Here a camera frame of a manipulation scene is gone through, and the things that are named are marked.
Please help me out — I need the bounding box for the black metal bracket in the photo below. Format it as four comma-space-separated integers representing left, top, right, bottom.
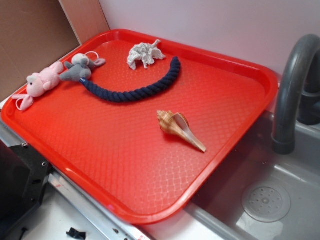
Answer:
0, 142, 52, 240

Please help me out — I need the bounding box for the brown spiral seashell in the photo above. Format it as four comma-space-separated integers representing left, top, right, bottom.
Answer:
157, 110, 207, 153

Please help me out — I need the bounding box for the grey plastic faucet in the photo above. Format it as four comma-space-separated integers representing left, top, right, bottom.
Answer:
271, 34, 320, 155

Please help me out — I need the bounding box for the crumpled white paper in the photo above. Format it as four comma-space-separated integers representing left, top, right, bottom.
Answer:
127, 39, 166, 70

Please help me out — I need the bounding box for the pink plush mouse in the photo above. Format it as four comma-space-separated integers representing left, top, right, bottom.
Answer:
12, 61, 64, 111

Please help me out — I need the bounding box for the round sink drain cover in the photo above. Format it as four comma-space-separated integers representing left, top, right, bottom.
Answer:
241, 181, 291, 223

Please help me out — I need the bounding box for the grey plastic sink basin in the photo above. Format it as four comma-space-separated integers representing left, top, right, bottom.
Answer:
185, 112, 320, 240

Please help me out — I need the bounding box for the grey plush mouse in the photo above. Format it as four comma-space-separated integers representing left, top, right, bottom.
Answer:
59, 51, 106, 82

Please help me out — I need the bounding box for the navy blue twisted rope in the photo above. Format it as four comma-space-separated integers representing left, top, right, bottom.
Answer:
79, 56, 182, 103

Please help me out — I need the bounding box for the small black plastic piece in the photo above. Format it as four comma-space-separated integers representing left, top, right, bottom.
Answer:
66, 227, 87, 240

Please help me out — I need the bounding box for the brown cardboard panel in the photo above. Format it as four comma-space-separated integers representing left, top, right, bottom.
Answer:
0, 0, 110, 101

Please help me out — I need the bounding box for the red plastic tray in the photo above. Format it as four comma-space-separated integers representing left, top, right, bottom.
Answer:
1, 29, 278, 225

